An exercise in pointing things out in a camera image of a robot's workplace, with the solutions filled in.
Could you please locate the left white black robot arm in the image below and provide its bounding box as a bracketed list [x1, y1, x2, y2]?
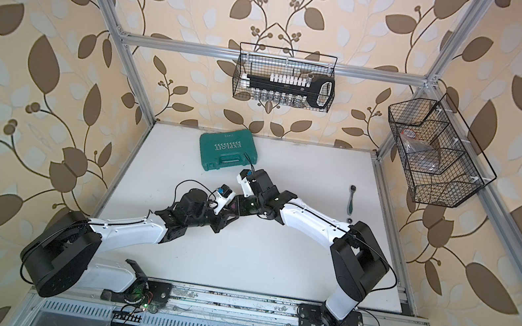
[20, 189, 242, 298]

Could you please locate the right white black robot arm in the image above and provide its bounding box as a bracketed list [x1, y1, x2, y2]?
[237, 169, 393, 326]

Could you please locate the green plastic tool case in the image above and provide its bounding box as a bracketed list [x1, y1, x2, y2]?
[199, 129, 258, 171]

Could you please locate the black socket holder set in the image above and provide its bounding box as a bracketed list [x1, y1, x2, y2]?
[233, 71, 336, 112]

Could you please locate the plastic bag in basket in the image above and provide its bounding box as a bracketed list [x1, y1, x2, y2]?
[400, 129, 441, 174]

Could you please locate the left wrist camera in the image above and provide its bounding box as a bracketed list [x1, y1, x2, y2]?
[214, 184, 236, 215]

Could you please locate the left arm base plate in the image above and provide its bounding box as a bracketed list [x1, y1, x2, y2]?
[100, 259, 173, 313]

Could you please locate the back black wire basket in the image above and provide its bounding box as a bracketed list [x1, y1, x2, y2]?
[232, 42, 338, 113]

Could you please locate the black wire basket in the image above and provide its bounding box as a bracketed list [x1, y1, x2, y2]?
[387, 94, 497, 208]
[232, 42, 338, 113]

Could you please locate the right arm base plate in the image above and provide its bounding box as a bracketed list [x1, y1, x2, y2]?
[296, 303, 364, 326]

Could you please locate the right black wire basket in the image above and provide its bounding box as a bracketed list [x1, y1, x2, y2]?
[387, 94, 497, 208]

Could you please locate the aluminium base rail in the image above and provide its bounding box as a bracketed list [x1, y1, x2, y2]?
[31, 279, 430, 326]

